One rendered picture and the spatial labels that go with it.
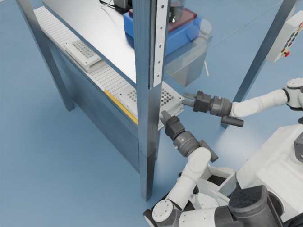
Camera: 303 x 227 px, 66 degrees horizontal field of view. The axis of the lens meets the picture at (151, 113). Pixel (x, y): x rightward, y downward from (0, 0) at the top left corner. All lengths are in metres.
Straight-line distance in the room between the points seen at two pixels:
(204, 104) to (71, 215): 1.30
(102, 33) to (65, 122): 1.46
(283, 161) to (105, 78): 0.99
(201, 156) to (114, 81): 0.69
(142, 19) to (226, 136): 1.77
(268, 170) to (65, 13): 0.92
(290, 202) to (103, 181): 1.48
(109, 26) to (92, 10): 0.14
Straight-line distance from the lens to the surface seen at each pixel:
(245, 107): 1.09
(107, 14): 1.05
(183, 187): 0.88
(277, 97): 1.16
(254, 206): 0.65
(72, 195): 1.98
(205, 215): 0.73
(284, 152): 0.78
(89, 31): 0.97
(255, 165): 0.75
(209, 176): 1.30
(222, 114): 1.10
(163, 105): 1.16
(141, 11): 0.56
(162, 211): 0.81
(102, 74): 1.41
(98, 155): 2.05
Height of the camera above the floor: 1.83
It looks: 55 degrees down
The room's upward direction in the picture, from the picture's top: 2 degrees clockwise
